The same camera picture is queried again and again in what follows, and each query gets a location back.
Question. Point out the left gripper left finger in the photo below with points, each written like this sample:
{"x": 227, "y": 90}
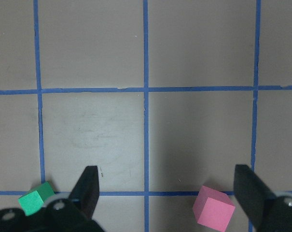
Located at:
{"x": 85, "y": 193}

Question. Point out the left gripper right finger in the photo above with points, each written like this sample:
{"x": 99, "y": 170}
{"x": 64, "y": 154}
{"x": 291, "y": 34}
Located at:
{"x": 253, "y": 195}

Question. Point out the green cube centre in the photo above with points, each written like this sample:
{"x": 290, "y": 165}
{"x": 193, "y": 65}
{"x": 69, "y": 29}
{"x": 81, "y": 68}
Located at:
{"x": 33, "y": 200}

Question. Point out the pink cube front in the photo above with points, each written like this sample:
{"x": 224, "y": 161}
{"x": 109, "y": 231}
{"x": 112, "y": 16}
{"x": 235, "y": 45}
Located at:
{"x": 213, "y": 209}

